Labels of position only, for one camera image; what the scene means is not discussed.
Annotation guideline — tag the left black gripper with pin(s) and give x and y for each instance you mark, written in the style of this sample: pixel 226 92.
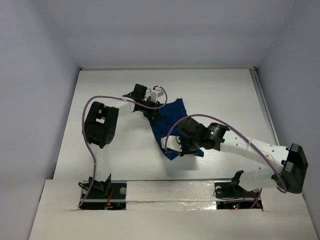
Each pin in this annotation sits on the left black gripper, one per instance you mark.
pixel 152 113

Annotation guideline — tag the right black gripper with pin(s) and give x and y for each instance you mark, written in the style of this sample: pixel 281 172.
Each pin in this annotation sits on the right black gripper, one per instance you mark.
pixel 184 151

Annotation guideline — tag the blue printed t-shirt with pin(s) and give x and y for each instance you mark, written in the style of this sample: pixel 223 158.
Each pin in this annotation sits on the blue printed t-shirt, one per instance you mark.
pixel 169 114

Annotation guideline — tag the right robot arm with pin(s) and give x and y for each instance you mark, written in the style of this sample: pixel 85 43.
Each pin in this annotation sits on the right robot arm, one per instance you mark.
pixel 285 167

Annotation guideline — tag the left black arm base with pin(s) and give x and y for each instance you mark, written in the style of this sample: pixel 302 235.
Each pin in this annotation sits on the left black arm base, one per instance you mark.
pixel 114 199

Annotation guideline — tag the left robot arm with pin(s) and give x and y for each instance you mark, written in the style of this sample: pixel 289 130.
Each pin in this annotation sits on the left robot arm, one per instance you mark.
pixel 99 121

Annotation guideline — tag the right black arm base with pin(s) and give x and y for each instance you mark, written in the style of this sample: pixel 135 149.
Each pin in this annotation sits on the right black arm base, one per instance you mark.
pixel 230 197

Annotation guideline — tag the silver foil covered panel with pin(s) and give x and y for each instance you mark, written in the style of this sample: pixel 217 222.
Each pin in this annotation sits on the silver foil covered panel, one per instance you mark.
pixel 177 195

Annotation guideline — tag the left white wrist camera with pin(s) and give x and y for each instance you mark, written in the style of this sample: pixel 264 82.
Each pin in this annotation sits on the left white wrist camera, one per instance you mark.
pixel 156 93

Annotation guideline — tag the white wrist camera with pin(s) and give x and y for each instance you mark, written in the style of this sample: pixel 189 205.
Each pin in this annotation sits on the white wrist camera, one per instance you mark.
pixel 171 143
pixel 156 93

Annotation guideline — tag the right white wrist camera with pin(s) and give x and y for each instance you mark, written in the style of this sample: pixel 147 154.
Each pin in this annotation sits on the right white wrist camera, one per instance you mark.
pixel 171 143

